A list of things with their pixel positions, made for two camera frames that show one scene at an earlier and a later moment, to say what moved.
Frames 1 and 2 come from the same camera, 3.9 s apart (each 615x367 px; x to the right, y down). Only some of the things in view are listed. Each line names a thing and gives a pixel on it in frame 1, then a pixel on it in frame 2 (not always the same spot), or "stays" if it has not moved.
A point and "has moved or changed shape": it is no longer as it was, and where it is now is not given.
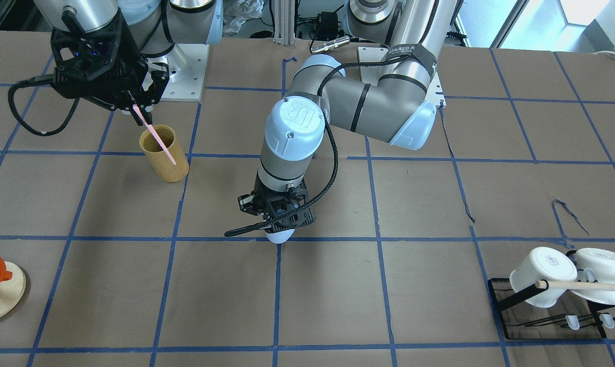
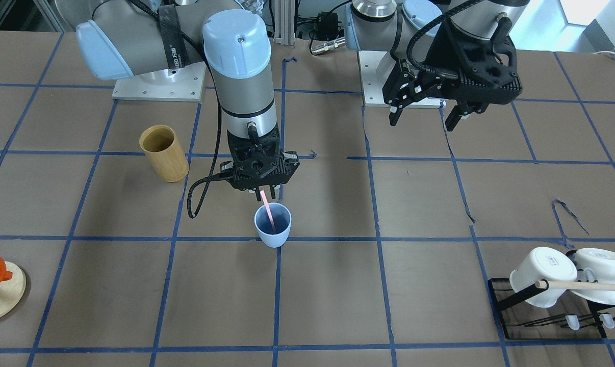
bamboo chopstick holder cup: (164, 168) stays
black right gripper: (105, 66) → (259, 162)
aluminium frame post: (284, 22) stays
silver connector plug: (330, 44) stays
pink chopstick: (135, 106) has moved or changed shape
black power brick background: (327, 27) stays
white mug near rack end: (544, 263) stays
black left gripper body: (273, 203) → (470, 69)
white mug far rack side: (597, 265) stays
